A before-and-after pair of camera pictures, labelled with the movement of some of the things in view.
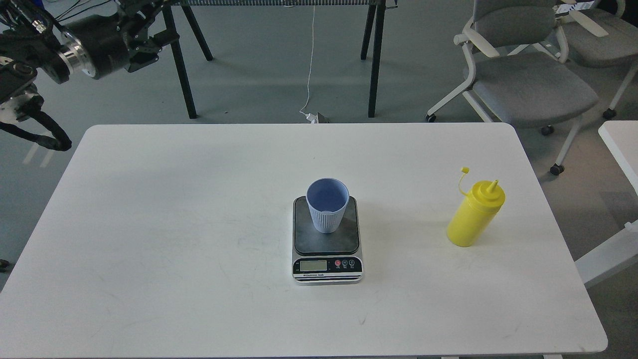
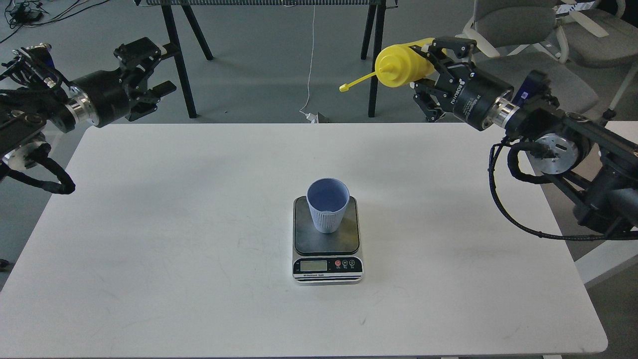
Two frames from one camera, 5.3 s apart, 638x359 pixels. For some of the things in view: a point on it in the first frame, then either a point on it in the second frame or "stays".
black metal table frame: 374,12 stays
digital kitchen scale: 320,258 stays
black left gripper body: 96,46 to 101,97
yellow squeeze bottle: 475,215 to 398,65
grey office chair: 520,77 stays
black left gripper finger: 139,14 to 139,56
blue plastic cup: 327,198 stays
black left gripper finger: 145,52 to 142,103
